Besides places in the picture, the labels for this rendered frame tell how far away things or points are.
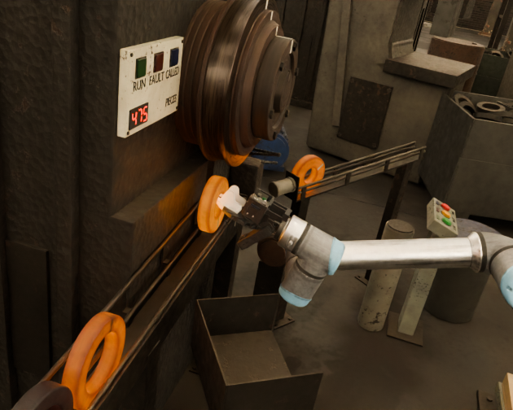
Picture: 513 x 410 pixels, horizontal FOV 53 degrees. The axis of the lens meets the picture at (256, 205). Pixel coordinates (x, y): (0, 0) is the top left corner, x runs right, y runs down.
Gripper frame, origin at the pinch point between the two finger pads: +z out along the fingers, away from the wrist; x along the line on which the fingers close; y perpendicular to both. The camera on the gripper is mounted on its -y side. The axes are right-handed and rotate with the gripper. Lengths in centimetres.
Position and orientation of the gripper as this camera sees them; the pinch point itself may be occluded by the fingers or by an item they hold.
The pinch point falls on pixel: (214, 198)
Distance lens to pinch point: 139.0
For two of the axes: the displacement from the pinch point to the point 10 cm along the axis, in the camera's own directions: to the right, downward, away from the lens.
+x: -2.9, 3.9, -8.7
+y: 4.0, -7.8, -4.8
